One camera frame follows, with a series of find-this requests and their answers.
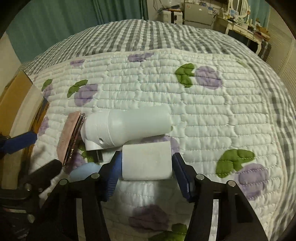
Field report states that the light blue earbuds case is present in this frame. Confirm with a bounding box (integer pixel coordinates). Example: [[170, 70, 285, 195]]
[[69, 163, 101, 182]]

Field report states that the dark suitcase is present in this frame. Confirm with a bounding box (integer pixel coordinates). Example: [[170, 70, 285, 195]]
[[258, 40, 272, 62]]

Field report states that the white square charger box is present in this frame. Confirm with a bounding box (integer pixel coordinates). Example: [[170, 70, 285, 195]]
[[122, 141, 173, 181]]

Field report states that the grey checkered bed cover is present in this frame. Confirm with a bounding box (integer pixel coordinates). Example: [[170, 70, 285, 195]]
[[23, 20, 295, 240]]

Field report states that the white plastic spray bottle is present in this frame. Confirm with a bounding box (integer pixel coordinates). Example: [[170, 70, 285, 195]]
[[80, 105, 172, 151]]

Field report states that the white suitcase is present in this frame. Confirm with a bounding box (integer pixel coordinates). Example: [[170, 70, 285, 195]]
[[160, 9, 183, 25]]

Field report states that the white dressing table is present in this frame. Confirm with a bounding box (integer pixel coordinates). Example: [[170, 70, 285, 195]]
[[215, 16, 263, 55]]

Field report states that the green curtain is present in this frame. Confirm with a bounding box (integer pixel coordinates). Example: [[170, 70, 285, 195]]
[[6, 0, 148, 63]]

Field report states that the red patterned wallet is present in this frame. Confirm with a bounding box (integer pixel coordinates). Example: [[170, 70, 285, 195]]
[[57, 111, 85, 166]]

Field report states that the white floral quilted mat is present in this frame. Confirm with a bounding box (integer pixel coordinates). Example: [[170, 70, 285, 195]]
[[30, 49, 287, 240]]

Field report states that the white louvered wardrobe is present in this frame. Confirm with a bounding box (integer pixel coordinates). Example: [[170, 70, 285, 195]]
[[267, 8, 295, 93]]

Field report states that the oval white vanity mirror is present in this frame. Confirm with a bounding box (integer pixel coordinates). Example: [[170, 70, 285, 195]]
[[228, 0, 250, 18]]

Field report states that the small grey refrigerator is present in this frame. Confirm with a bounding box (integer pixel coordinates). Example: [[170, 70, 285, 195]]
[[184, 3, 215, 29]]

